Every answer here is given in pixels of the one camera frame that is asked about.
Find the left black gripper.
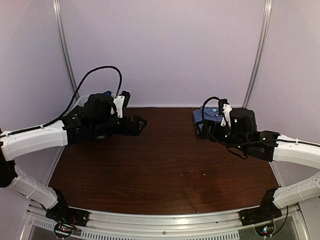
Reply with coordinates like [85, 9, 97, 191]
[92, 115, 147, 138]

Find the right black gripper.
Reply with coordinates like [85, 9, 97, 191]
[195, 119, 248, 153]

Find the blue plaid long sleeve shirt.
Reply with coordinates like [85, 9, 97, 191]
[192, 107, 222, 136]

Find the white plastic laundry basket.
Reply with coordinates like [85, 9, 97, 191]
[74, 92, 118, 111]

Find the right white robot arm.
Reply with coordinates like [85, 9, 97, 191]
[203, 104, 320, 221]

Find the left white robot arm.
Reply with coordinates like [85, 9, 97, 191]
[0, 91, 148, 222]

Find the dark blue plaid shirt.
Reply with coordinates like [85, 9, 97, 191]
[103, 90, 112, 96]

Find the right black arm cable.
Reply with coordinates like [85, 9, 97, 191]
[201, 96, 320, 160]

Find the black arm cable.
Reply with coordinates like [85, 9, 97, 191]
[201, 96, 320, 160]
[4, 66, 123, 136]

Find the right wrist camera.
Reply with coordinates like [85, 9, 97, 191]
[218, 98, 233, 128]

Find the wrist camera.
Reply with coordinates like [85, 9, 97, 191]
[218, 98, 233, 128]
[113, 90, 131, 119]

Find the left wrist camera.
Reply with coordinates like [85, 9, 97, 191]
[113, 90, 131, 119]

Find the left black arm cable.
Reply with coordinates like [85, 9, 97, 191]
[4, 66, 123, 136]

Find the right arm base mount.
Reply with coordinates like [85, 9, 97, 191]
[239, 206, 282, 239]

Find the aluminium front rail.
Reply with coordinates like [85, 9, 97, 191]
[24, 203, 303, 240]

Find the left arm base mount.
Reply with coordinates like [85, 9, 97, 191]
[42, 206, 90, 239]

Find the left aluminium frame post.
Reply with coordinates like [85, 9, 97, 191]
[52, 0, 80, 101]

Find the aluminium frame post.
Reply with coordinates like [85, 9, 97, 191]
[52, 0, 80, 101]
[242, 0, 273, 108]

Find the right aluminium frame post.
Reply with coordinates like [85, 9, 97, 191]
[242, 0, 273, 108]

